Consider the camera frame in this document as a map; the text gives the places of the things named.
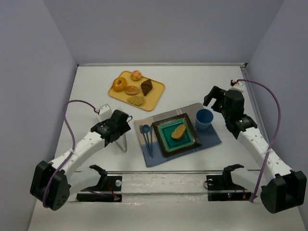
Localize metal table edge rail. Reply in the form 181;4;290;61
77;63;247;68

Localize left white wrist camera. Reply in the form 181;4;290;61
96;104;112;121

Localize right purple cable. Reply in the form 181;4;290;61
249;78;282;202

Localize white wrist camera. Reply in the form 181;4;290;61
230;79;245;93
96;104;112;121

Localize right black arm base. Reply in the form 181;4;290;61
203;164;252;202

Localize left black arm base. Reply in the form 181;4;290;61
76;165;122;203

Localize orange bagel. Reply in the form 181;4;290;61
112;77;127;92

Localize blue plastic cup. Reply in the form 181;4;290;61
195;108;214;131

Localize metal tongs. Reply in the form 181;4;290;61
93;107;128;152

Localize yellow plastic tray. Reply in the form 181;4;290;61
108;71;165;111

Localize sliced baguette piece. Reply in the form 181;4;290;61
171;124;186;140

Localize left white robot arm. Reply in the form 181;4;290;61
30;110;132;211

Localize seeded bread slice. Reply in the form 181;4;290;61
127;95;144;106

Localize square teal ceramic plate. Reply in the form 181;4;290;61
152;113;202;157

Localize filled sandwich bun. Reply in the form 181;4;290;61
125;85;140;95

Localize blue beige cloth placemat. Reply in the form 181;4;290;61
134;103;221;167

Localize dark brown bread chunk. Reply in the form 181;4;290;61
141;79;153;96

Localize blue plastic spoon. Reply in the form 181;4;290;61
141;125;152;156

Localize round bread roll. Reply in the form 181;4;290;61
131;70;142;81

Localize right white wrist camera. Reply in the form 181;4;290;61
230;79;245;93

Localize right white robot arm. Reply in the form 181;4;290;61
203;84;307;214

